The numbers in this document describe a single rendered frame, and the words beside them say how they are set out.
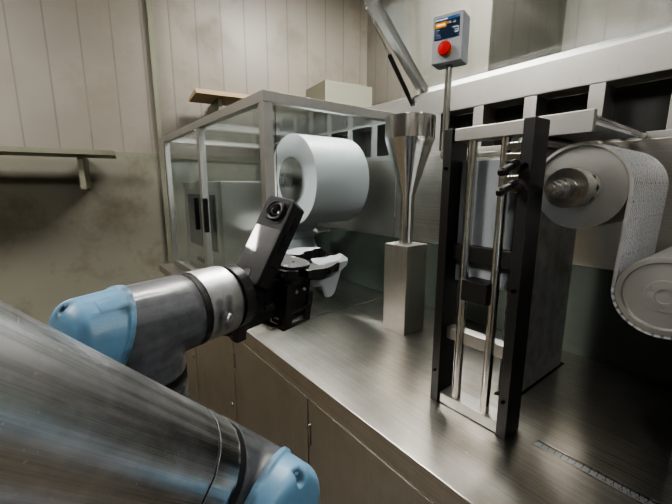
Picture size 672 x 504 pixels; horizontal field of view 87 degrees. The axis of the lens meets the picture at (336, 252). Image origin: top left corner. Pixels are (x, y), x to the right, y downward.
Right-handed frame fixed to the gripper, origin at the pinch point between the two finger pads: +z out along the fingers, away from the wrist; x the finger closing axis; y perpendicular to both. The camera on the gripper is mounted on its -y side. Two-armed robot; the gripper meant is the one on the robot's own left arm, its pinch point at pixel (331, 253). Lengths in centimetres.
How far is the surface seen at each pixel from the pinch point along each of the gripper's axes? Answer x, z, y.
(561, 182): 26.7, 20.4, -14.7
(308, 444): -13, 19, 58
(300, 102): -45, 41, -29
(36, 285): -285, 40, 102
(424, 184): -17, 79, -9
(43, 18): -300, 63, -84
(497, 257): 20.5, 20.1, -1.2
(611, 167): 32.6, 29.1, -17.9
